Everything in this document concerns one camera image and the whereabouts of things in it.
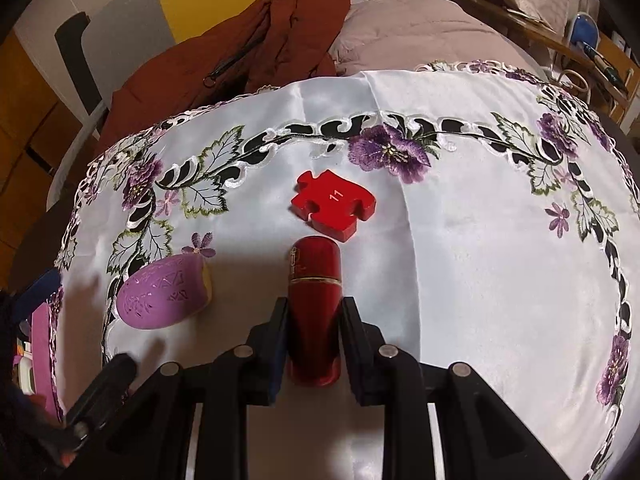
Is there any blue folding chair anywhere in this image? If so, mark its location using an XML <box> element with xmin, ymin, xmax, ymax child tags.
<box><xmin>568</xmin><ymin>12</ymin><xmax>600</xmax><ymax>49</ymax></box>

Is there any red lipstick tube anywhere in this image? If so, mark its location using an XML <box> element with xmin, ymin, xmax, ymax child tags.
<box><xmin>288</xmin><ymin>236</ymin><xmax>343</xmax><ymax>388</ymax></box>

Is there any pink quilted blanket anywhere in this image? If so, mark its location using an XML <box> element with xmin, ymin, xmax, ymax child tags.
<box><xmin>330</xmin><ymin>0</ymin><xmax>546</xmax><ymax>79</ymax></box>

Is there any white floral embroidered tablecloth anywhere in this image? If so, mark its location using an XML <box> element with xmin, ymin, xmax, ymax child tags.
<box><xmin>50</xmin><ymin>62</ymin><xmax>639</xmax><ymax>479</ymax></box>

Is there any pink shallow box tray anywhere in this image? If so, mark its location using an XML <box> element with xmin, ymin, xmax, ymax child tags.
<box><xmin>18</xmin><ymin>302</ymin><xmax>63</xmax><ymax>422</ymax></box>

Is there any red puzzle piece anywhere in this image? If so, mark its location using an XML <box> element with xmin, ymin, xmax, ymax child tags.
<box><xmin>291</xmin><ymin>170</ymin><xmax>376</xmax><ymax>243</ymax></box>

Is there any rust red jacket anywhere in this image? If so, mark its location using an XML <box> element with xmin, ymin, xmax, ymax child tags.
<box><xmin>96</xmin><ymin>0</ymin><xmax>350</xmax><ymax>152</ymax></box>

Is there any grey yellow blue chair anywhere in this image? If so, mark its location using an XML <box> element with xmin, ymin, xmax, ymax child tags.
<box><xmin>46</xmin><ymin>0</ymin><xmax>426</xmax><ymax>212</ymax></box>

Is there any wooden side table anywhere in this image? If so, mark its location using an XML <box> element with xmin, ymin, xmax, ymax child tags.
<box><xmin>451</xmin><ymin>0</ymin><xmax>639</xmax><ymax>126</ymax></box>

